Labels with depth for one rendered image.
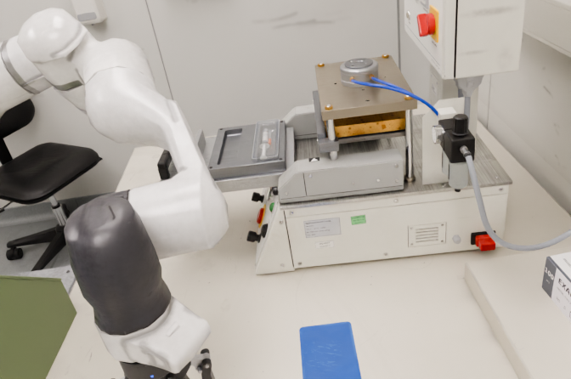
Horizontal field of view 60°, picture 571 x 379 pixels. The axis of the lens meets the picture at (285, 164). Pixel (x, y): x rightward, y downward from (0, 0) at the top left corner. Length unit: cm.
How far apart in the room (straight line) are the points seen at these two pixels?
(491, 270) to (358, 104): 41
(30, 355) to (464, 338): 78
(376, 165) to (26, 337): 72
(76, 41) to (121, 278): 45
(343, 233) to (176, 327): 53
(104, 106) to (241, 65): 184
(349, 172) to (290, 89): 168
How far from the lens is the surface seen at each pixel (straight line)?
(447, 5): 88
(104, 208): 56
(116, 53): 84
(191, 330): 60
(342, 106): 95
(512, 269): 106
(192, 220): 60
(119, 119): 76
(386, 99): 96
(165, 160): 110
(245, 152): 108
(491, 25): 92
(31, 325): 106
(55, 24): 89
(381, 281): 107
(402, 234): 107
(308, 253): 108
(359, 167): 97
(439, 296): 105
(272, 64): 257
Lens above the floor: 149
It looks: 30 degrees down
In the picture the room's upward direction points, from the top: 9 degrees counter-clockwise
